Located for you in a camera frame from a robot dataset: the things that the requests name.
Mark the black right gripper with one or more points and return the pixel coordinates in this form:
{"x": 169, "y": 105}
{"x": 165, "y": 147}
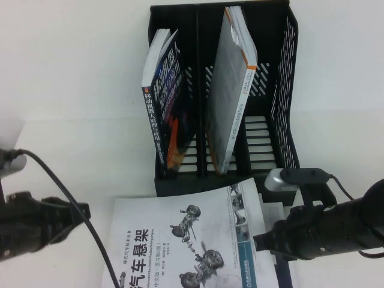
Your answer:
{"x": 306, "y": 234}

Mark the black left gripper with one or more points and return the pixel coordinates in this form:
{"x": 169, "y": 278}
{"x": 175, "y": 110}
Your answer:
{"x": 18, "y": 225}

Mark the magazine with suited man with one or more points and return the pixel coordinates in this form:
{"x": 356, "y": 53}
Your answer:
{"x": 271, "y": 210}

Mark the white car suspension book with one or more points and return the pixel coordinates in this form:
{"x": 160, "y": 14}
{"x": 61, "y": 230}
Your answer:
{"x": 180, "y": 255}

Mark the black three-slot book stand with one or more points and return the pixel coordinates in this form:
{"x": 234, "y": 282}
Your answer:
{"x": 180, "y": 187}

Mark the grey book with orange spine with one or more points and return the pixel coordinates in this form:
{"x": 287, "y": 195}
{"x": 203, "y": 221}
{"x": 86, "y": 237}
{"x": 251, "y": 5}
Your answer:
{"x": 225, "y": 90}

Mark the dark mobile robot book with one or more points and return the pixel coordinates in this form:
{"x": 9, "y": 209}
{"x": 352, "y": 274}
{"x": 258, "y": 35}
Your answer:
{"x": 168, "y": 99}

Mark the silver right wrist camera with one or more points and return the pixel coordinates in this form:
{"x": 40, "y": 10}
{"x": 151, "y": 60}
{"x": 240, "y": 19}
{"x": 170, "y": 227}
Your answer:
{"x": 279, "y": 183}

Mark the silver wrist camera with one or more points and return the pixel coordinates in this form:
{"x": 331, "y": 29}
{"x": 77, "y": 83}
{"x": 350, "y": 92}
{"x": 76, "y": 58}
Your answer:
{"x": 12, "y": 166}
{"x": 279, "y": 183}

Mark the black right camera bracket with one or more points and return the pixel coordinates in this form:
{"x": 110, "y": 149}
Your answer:
{"x": 318, "y": 198}

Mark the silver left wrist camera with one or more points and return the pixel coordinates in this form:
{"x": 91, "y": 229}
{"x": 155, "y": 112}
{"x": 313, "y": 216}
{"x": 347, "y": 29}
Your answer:
{"x": 12, "y": 166}

